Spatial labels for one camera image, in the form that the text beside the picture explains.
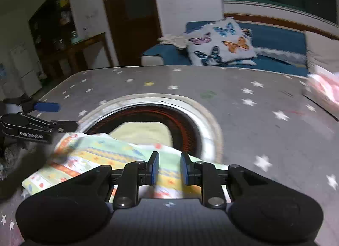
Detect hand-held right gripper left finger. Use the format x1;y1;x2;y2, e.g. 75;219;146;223
66;152;160;208

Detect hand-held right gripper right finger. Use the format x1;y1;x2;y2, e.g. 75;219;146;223
181;153;281;208

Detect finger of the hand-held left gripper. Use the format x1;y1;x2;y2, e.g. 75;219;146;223
2;97;61;113
18;112;79;133

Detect colourful patterned children's pants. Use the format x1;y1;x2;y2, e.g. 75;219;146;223
22;121;233;201

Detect white cabinet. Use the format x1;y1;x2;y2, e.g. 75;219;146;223
9;42;43;95

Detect grey star print tablecloth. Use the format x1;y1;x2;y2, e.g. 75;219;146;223
0;64;339;246

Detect wooden side table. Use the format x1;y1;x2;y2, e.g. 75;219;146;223
36;32;113;82

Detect dark shelf cabinet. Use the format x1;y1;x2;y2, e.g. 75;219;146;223
28;0;77;50

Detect dark wooden door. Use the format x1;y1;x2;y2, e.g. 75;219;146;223
99;0;163;66

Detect crumpled beige cloth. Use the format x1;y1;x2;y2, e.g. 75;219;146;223
158;33;190;50

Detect butterfly print pillow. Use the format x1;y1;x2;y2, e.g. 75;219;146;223
183;17;257;66

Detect blue sofa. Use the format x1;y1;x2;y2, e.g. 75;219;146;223
141;21;310;77

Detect pink tissue pack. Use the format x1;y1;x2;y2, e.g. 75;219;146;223
304;65;339;111

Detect plain grey pillow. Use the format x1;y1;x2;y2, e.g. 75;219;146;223
304;30;339;73

